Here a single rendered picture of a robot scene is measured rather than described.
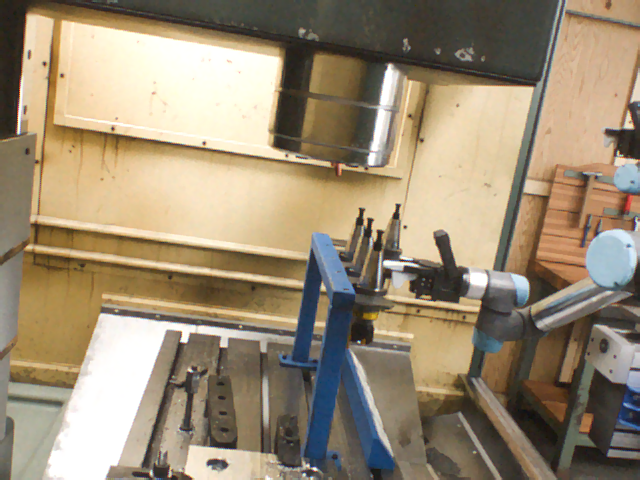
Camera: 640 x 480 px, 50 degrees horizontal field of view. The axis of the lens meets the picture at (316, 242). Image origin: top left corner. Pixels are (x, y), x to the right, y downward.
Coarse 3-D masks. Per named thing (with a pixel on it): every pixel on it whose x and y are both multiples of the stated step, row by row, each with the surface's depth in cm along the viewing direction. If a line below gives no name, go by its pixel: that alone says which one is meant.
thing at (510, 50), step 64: (0, 0) 81; (64, 0) 69; (128, 0) 69; (192, 0) 70; (256, 0) 70; (320, 0) 71; (384, 0) 71; (448, 0) 72; (512, 0) 72; (448, 64) 74; (512, 64) 74
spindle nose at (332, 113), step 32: (288, 64) 80; (320, 64) 77; (352, 64) 77; (384, 64) 78; (288, 96) 80; (320, 96) 78; (352, 96) 78; (384, 96) 79; (288, 128) 80; (320, 128) 78; (352, 128) 78; (384, 128) 81; (320, 160) 80; (352, 160) 80; (384, 160) 83
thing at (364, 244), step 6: (360, 240) 133; (366, 240) 132; (372, 240) 132; (360, 246) 132; (366, 246) 132; (372, 246) 132; (360, 252) 132; (366, 252) 132; (354, 258) 133; (360, 258) 132; (366, 258) 132; (354, 264) 133; (360, 264) 132; (360, 270) 132
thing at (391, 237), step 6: (390, 222) 156; (396, 222) 156; (390, 228) 156; (396, 228) 156; (384, 234) 157; (390, 234) 156; (396, 234) 156; (384, 240) 157; (390, 240) 156; (396, 240) 156; (384, 246) 157; (390, 246) 156; (396, 246) 157
